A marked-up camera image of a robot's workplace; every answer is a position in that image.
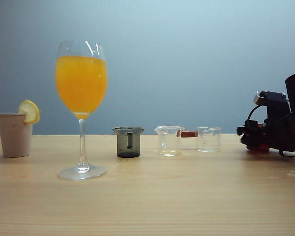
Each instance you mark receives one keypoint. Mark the tall stemmed wine glass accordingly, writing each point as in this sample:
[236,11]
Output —
[81,86]

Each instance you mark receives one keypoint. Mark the beige paper cup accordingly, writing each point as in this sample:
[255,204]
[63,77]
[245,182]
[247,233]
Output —
[14,137]

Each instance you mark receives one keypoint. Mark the small red-brown block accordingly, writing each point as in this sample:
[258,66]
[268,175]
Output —
[189,134]

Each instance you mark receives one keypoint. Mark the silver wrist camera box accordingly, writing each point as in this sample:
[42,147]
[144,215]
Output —
[259,98]

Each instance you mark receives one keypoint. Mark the yellow lemon slice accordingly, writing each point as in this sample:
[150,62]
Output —
[29,110]

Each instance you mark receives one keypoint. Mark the clear glass measuring cup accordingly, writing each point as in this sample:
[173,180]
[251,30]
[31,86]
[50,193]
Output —
[209,147]
[169,151]

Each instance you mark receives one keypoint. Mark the smoky grey measuring cup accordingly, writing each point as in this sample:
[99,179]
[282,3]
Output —
[123,147]

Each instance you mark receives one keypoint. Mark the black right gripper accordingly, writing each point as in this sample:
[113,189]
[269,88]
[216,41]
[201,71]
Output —
[277,108]

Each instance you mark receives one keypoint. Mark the amber glass measuring cup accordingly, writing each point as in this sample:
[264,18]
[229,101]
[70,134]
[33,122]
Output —
[258,149]

